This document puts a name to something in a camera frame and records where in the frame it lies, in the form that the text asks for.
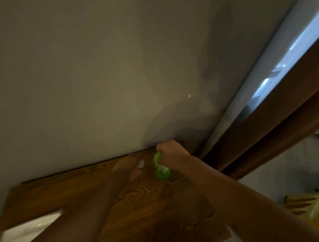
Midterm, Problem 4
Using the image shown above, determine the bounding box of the person's left hand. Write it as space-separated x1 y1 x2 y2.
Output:
111 153 145 183

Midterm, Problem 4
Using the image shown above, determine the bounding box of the person's right hand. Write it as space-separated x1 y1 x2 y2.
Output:
156 140 193 173

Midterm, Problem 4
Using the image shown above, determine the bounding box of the green spray bottle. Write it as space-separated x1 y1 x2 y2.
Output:
153 150 171 180

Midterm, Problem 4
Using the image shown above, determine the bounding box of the person's right forearm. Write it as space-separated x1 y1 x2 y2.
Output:
180 156 319 242

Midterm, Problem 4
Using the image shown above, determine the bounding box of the person's left forearm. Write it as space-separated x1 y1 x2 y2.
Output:
31 172 134 242

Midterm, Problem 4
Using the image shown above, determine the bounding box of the brown curtain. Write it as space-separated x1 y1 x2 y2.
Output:
201 44 319 180

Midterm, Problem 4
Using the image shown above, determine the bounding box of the yellow striped cloth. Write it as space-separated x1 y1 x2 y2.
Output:
284 191 319 226

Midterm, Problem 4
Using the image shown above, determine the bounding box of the white basin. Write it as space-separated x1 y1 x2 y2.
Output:
0 210 63 242

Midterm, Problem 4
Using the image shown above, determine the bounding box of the white window frame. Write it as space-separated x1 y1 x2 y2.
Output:
199 0 319 159

